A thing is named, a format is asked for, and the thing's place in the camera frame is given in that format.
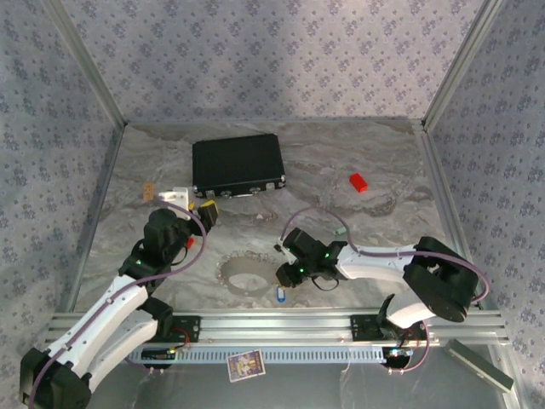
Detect black case with metal latches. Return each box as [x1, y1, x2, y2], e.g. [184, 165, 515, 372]
[191, 133, 288, 201]

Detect left circuit board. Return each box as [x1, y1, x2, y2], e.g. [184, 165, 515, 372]
[141, 347, 177, 362]

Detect picture card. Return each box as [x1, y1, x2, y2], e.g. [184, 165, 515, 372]
[226, 349, 267, 383]

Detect grey metal bar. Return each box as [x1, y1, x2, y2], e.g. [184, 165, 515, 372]
[442, 338, 515, 394]

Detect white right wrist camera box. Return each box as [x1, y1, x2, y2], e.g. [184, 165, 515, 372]
[274, 240, 295, 264]

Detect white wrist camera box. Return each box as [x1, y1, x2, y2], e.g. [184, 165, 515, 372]
[274, 240, 295, 264]
[157, 186, 192, 210]

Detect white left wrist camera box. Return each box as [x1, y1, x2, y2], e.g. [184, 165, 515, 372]
[157, 186, 192, 210]

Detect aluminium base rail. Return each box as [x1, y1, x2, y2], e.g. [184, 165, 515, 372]
[44, 309, 512, 349]

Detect aluminium left side rail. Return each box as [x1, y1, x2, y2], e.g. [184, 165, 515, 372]
[63, 123, 129, 314]

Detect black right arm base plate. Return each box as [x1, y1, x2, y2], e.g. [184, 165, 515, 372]
[349, 314, 429, 342]

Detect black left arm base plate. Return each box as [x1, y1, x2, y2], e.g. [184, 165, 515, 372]
[151, 314, 203, 343]

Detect grey slotted cable duct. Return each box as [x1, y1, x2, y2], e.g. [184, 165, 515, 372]
[93, 345, 384, 365]

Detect aluminium right side rail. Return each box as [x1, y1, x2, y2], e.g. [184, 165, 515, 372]
[410, 118, 486, 312]

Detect aluminium left frame post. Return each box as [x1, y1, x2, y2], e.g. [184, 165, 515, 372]
[41, 0, 129, 128]

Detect aluminium frame post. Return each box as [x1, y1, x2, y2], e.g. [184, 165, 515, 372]
[420, 0, 507, 134]
[41, 0, 129, 128]

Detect aluminium right frame post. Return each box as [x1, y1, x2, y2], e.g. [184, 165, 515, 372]
[420, 0, 507, 134]

